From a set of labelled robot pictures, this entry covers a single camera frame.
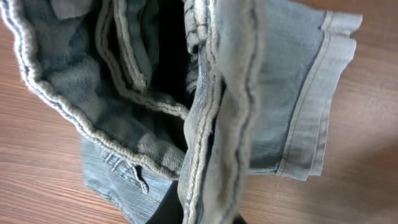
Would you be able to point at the light blue denim shorts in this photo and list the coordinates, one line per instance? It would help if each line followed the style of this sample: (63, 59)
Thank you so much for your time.
(205, 93)

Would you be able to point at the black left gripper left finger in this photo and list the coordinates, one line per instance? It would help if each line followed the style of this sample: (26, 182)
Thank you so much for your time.
(170, 210)

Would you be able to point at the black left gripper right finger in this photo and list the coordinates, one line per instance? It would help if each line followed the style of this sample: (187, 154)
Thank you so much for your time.
(239, 220)

